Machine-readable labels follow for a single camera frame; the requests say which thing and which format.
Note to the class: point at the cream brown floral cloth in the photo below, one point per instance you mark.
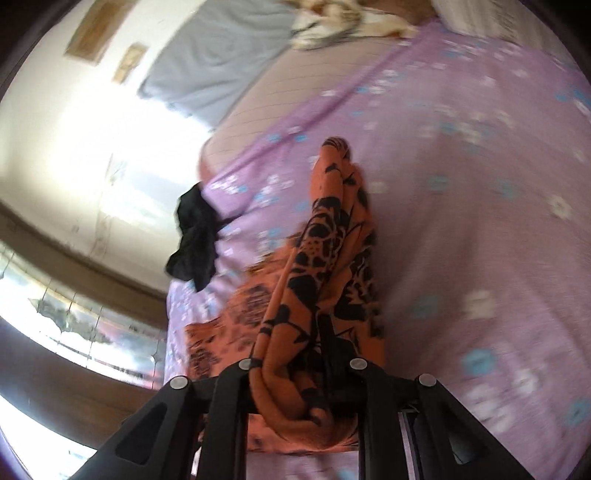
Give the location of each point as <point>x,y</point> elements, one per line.
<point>341,23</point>

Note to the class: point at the small framed wall plaque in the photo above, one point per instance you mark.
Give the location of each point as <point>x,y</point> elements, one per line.
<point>94,30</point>

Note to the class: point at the beige mattress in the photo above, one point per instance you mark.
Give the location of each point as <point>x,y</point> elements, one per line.
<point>295,101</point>

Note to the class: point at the black crumpled garment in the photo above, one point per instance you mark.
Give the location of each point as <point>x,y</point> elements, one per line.
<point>196,240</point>

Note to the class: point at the striped floral long pillow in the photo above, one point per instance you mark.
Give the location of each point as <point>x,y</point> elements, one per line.
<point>489,18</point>

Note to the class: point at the purple floral bed sheet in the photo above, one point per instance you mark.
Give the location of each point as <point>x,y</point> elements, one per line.
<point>461,207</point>

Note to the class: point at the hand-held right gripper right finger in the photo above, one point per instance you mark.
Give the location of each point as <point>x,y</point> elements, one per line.
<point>374,415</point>

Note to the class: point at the orange black floral garment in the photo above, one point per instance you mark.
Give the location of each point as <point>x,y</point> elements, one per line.
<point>318,258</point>

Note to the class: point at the beige light switch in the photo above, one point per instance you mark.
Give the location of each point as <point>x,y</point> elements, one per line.
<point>129,63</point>

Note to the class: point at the wooden stained glass door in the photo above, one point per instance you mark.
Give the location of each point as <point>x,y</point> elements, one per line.
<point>55,369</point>

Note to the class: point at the grey blue pillow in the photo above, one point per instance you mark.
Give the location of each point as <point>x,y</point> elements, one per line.
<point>217,55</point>

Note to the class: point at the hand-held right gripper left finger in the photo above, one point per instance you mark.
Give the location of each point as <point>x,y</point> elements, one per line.
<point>228,415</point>

